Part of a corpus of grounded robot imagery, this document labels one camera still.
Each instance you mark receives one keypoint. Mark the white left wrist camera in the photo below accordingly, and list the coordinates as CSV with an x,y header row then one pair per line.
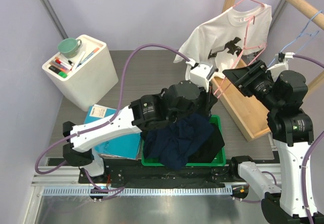
x,y
200,73

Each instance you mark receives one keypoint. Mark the red marker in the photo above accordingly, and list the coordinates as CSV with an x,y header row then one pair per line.
x,y
68,66

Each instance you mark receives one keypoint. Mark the black flower print t-shirt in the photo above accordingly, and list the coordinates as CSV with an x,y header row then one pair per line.
x,y
210,148

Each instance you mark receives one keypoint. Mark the light blue wire hanger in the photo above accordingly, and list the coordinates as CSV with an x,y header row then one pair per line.
x,y
292,33

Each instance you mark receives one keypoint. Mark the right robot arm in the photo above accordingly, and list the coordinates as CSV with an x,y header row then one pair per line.
x,y
292,132

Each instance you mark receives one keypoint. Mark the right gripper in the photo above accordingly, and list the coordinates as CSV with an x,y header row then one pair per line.
x,y
245,78

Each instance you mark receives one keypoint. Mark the white slotted cable duct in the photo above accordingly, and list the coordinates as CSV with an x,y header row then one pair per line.
x,y
89,191

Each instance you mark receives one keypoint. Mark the green capped marker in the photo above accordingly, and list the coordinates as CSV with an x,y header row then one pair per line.
x,y
62,74

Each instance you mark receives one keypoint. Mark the pink hanger of navy shirt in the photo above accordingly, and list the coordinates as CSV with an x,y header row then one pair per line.
x,y
261,47

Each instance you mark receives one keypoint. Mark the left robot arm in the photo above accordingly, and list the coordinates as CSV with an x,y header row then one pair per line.
x,y
149,112

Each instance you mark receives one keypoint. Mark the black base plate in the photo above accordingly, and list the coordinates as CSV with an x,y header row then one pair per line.
x,y
132,174

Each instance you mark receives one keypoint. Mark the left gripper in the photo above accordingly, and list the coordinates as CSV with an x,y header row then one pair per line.
x,y
209,100

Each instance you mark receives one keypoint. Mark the white t-shirt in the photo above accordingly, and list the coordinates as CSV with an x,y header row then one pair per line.
x,y
220,40

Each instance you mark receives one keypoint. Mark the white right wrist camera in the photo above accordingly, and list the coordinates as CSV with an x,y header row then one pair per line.
x,y
282,62

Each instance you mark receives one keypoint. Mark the green ceramic cup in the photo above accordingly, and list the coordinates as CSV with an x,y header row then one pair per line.
x,y
69,47

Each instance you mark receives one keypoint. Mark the navy blue t-shirt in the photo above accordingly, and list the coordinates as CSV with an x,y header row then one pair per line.
x,y
177,140

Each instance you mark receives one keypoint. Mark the white square bin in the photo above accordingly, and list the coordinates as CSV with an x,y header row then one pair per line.
x,y
91,80

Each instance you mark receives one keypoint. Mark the wooden clothes rack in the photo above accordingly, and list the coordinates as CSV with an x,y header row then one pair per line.
x,y
248,114

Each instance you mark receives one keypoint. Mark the blue folder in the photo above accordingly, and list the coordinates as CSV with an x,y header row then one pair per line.
x,y
126,147

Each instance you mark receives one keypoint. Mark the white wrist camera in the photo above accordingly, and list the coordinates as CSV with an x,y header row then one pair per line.
x,y
200,73
282,62

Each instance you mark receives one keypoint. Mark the orange tipped white pen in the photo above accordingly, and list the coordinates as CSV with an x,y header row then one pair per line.
x,y
90,55

